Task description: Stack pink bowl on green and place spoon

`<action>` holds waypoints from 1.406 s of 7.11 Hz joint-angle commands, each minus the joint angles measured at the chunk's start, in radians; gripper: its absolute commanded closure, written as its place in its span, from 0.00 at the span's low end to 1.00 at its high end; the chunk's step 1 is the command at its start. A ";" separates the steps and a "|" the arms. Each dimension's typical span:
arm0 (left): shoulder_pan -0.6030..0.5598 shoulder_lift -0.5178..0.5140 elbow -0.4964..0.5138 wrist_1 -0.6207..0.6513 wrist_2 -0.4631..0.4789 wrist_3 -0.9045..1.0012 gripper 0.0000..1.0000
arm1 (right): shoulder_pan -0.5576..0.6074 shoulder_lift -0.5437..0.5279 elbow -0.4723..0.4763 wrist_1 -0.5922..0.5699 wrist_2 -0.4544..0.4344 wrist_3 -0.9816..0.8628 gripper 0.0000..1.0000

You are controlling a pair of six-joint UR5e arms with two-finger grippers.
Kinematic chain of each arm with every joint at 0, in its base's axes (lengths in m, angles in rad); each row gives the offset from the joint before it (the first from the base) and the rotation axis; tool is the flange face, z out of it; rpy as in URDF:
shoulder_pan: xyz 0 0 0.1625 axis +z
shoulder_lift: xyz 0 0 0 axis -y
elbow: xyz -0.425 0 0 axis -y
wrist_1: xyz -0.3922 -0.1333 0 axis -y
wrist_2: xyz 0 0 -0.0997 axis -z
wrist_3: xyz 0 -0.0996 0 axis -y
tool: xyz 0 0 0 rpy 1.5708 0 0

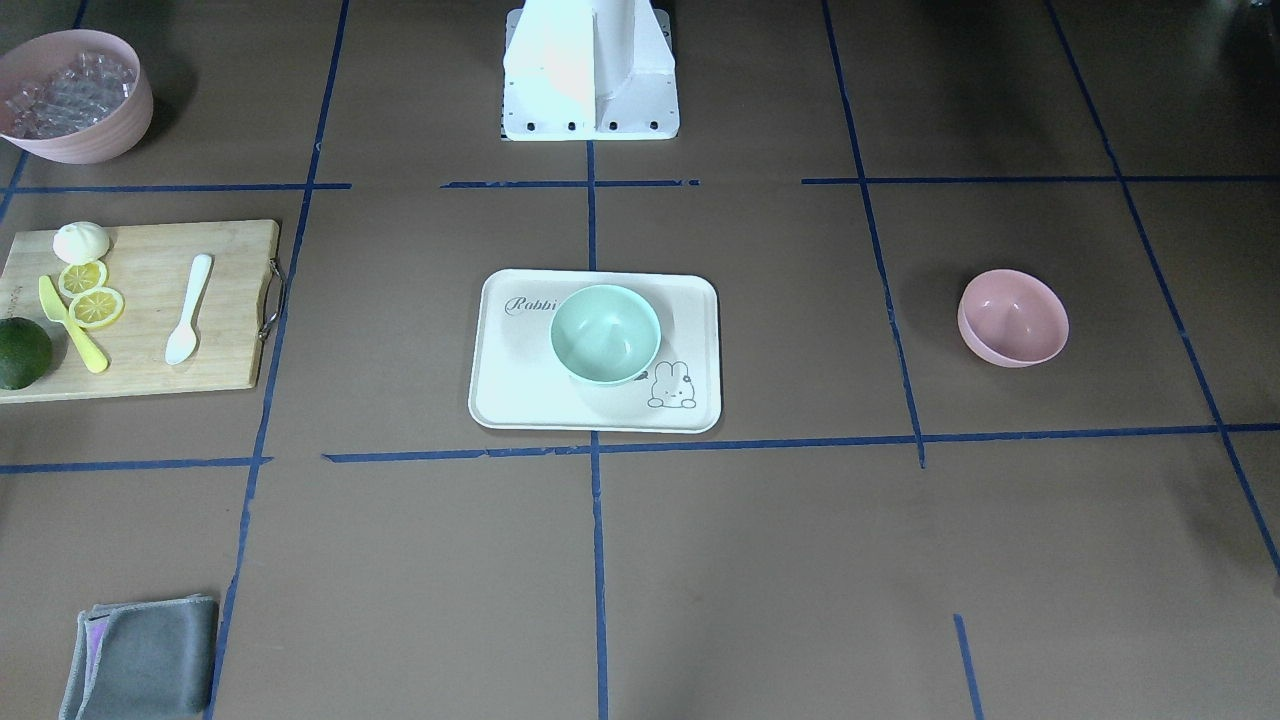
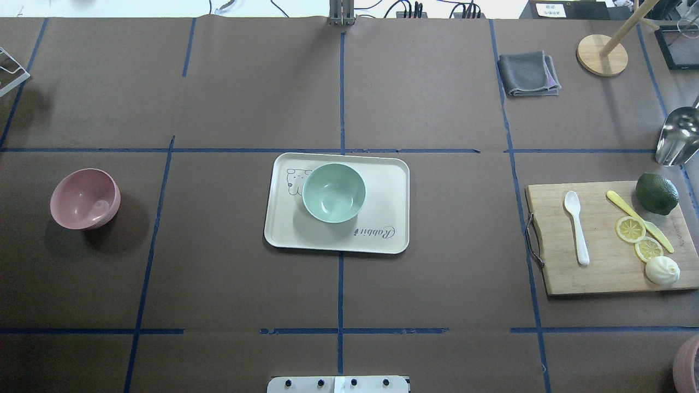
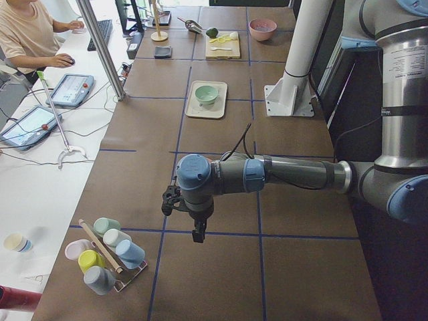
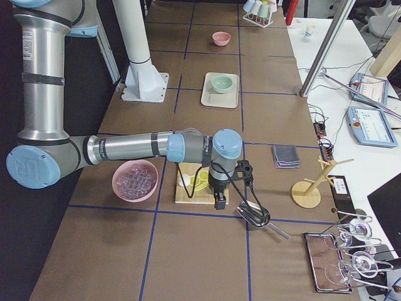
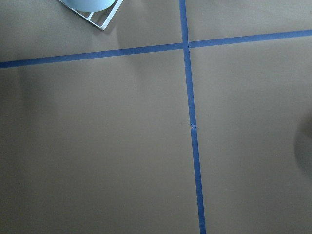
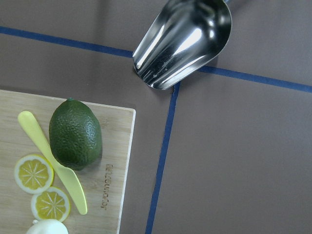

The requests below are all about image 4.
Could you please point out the wine glass rack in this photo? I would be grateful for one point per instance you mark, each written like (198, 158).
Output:
(354, 240)

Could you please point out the white camera pole base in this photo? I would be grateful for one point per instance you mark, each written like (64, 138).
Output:
(143, 83)

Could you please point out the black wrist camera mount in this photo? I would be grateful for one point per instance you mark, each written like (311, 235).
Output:
(244, 172)

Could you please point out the teach pendant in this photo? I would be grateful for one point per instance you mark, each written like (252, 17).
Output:
(370, 127)
(372, 87)

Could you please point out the green bowl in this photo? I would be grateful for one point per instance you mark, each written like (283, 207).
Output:
(221, 83)

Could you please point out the large pink bowl with ice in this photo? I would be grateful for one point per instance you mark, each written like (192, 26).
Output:
(135, 181)

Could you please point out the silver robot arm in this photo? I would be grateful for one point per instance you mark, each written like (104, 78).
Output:
(46, 153)

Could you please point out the beige serving tray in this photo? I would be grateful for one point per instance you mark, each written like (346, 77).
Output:
(228, 99)

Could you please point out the wooden cutting board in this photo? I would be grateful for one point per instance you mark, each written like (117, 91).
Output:
(187, 195)

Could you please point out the metal tray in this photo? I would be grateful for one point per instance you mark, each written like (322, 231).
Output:
(323, 258)

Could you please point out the folded grey cloth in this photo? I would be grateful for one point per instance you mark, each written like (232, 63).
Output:
(285, 156)

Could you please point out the far teach pendant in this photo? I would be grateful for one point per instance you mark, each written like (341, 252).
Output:
(372, 87)

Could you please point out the small white bottle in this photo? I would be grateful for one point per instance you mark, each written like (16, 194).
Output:
(309, 31)

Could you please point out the white steamed bun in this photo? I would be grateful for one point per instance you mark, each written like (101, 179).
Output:
(184, 180)

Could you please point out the metal scoop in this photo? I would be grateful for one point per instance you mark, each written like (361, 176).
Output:
(259, 217)

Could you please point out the near teach pendant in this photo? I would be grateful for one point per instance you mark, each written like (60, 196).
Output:
(370, 127)

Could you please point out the wooden mug tree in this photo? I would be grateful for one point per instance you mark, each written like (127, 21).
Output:
(305, 193)

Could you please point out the aluminium frame post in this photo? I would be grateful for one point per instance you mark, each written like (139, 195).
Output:
(333, 31)

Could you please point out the small pink bowl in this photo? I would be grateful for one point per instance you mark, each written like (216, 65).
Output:
(221, 38)

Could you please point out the lemon slice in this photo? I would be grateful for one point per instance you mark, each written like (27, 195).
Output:
(203, 175)

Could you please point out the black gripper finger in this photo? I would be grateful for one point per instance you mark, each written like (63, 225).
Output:
(220, 200)

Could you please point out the cup rack with cups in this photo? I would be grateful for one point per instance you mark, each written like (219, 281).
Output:
(259, 12)

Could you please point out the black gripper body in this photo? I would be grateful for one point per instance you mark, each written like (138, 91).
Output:
(217, 187)

